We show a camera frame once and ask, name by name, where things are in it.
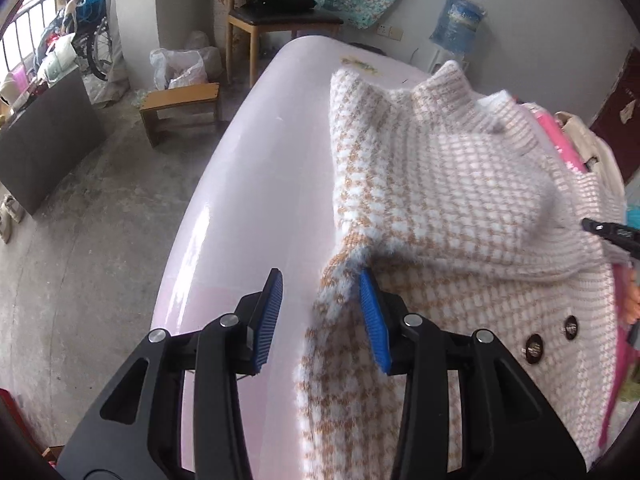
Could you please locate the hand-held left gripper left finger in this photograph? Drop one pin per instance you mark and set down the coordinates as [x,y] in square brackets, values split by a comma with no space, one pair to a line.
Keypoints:
[267,320]

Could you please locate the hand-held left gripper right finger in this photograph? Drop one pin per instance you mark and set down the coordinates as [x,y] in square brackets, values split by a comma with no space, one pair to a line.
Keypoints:
[375,325]

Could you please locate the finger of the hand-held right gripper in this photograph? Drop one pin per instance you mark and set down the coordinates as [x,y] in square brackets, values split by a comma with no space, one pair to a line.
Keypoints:
[612,234]

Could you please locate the beige white houndstooth knit coat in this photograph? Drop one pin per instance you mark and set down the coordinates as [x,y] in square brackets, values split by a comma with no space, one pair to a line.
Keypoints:
[425,185]

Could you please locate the person's right hand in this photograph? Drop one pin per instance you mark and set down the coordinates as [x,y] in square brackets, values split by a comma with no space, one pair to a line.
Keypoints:
[634,295]

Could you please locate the cream garment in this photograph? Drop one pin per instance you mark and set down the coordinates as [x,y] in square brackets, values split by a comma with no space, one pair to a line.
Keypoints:
[597,155]

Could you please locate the pink floral blanket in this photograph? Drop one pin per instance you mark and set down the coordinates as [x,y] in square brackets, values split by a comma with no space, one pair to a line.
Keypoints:
[562,142]

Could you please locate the small beige hanging cloth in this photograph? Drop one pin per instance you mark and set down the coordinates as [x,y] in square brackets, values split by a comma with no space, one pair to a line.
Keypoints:
[625,112]

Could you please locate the dark red door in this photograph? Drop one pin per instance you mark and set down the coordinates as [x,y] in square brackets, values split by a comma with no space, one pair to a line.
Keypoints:
[620,90]

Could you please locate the small wooden stool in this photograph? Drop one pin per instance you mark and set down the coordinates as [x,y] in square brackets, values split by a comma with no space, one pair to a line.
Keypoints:
[180,95]

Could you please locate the white water dispenser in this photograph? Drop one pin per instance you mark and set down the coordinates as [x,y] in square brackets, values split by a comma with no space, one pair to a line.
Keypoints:
[440,62]

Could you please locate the blue water bottle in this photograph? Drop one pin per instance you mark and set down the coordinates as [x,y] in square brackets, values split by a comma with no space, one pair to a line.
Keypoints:
[457,25]

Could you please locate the white plastic bag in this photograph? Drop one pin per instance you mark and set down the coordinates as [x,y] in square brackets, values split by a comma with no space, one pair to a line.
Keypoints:
[180,67]

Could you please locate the red box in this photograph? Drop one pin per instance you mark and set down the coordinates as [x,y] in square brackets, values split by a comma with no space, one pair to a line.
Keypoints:
[7,402]

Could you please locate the black office chair back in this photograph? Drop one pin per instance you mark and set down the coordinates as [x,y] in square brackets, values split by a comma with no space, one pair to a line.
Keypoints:
[367,50]

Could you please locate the clear plastic bag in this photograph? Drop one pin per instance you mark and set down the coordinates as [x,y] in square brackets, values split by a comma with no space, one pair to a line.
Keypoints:
[207,50]

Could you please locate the black board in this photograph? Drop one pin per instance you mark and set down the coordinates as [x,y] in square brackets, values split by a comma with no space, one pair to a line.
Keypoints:
[45,145]

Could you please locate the wooden chair with black seat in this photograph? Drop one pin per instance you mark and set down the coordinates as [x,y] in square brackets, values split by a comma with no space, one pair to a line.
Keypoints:
[280,20]

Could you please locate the wheelchair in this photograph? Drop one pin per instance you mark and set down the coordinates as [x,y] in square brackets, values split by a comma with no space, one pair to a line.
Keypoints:
[97,55]

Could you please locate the black garment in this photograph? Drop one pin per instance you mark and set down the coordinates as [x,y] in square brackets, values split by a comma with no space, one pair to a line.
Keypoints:
[280,0]

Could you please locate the white cloth bag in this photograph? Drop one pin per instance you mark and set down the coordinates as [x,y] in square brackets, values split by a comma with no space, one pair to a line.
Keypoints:
[55,57]

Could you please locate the metal railing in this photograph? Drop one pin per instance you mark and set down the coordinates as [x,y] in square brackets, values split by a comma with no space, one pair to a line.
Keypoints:
[37,8]

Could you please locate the white wall socket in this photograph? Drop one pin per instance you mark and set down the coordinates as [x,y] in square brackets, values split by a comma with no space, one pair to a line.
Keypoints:
[390,32]

